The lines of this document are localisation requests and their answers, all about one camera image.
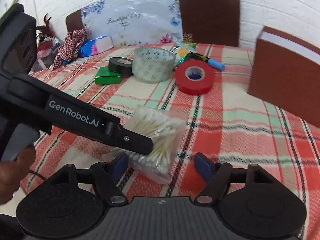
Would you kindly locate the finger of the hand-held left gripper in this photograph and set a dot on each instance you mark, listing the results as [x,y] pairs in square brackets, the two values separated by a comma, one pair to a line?
[132,141]

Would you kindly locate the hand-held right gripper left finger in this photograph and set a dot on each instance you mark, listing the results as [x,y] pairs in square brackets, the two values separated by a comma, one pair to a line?
[120,165]

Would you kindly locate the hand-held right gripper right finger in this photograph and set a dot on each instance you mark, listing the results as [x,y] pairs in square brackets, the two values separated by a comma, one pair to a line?
[203,167]

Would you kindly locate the bag of cotton swabs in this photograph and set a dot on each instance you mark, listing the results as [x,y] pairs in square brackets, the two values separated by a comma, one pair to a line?
[162,130]

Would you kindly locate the black tape roll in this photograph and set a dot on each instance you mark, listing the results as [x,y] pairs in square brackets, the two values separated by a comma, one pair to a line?
[113,66]

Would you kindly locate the clear packing tape roll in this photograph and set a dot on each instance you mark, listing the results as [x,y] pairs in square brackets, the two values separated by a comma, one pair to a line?
[150,72]

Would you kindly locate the red tape roll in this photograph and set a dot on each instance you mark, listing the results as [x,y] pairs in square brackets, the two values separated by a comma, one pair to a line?
[181,81]

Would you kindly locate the white snack packet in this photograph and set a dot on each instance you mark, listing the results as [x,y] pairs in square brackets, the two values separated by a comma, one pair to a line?
[180,53]

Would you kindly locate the brown cardboard box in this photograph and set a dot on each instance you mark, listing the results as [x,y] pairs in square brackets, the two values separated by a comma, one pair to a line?
[282,75]

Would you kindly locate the person's left hand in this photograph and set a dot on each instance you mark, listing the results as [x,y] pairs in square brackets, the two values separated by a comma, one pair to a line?
[12,177]

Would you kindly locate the plaid blanket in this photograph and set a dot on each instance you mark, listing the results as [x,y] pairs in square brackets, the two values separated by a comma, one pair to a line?
[237,130]

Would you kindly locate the red checked cloth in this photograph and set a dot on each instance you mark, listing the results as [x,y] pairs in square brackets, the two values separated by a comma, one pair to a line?
[70,45]

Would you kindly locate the blue tissue pack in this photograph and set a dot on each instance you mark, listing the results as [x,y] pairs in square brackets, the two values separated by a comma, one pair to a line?
[95,46]

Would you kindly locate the dark red feather decoration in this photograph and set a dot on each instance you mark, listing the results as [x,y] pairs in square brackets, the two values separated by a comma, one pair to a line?
[46,27]

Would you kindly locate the small brown chair back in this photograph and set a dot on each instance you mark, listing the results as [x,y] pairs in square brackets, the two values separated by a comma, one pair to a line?
[73,21]

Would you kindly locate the black marker with blue cap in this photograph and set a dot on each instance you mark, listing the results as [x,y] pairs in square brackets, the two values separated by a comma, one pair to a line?
[216,65]

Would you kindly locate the floral pillow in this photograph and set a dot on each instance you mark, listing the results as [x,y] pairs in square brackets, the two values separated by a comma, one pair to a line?
[135,17]

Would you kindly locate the large brown chair back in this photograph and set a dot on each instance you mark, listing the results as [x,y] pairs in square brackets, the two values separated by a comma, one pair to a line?
[210,12]

